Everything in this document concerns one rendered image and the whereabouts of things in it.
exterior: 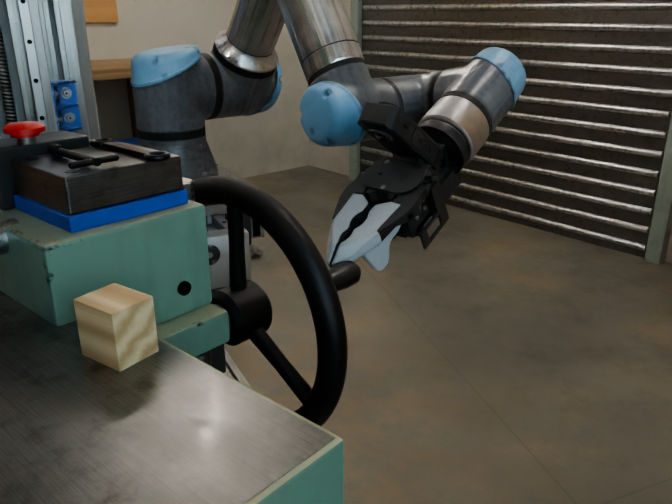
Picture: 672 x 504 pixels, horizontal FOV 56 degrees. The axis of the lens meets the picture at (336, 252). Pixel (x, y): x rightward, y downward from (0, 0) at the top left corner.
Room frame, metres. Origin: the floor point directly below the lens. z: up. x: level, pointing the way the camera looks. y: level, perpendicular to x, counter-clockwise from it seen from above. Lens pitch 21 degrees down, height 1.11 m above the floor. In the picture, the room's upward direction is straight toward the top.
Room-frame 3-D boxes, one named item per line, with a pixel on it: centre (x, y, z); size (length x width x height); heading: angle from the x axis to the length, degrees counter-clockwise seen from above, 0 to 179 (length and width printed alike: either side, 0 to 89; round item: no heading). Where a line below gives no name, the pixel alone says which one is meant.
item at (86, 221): (0.49, 0.20, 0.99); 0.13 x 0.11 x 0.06; 49
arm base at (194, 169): (1.11, 0.29, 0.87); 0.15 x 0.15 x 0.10
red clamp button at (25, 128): (0.49, 0.24, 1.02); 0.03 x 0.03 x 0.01
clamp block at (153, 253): (0.49, 0.20, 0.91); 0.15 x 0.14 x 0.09; 49
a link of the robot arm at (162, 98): (1.11, 0.28, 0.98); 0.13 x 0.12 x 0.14; 132
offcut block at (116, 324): (0.35, 0.14, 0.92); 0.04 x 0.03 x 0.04; 56
